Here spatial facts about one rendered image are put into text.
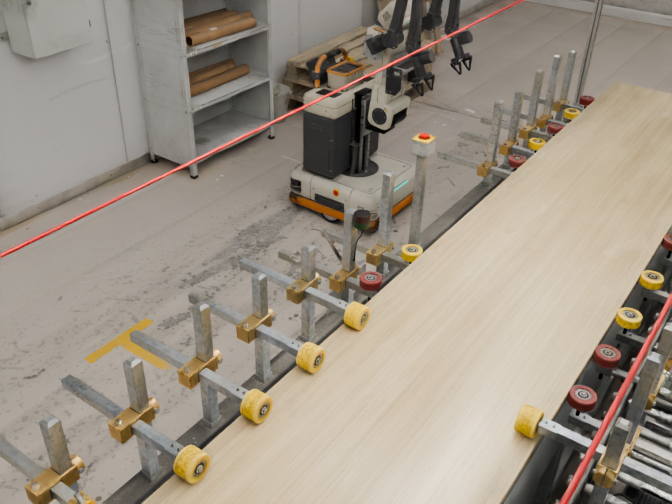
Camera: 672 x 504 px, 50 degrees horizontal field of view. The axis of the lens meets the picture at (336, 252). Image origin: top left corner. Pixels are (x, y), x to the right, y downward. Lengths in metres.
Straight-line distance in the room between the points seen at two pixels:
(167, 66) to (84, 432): 2.58
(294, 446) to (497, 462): 0.54
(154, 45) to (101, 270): 1.58
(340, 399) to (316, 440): 0.17
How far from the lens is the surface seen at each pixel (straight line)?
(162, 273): 4.24
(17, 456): 2.03
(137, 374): 1.94
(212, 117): 5.85
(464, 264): 2.71
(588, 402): 2.24
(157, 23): 4.97
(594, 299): 2.67
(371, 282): 2.55
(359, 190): 4.45
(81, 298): 4.15
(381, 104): 4.32
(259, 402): 2.00
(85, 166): 5.14
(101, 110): 5.11
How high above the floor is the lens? 2.39
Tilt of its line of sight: 33 degrees down
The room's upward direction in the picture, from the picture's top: 2 degrees clockwise
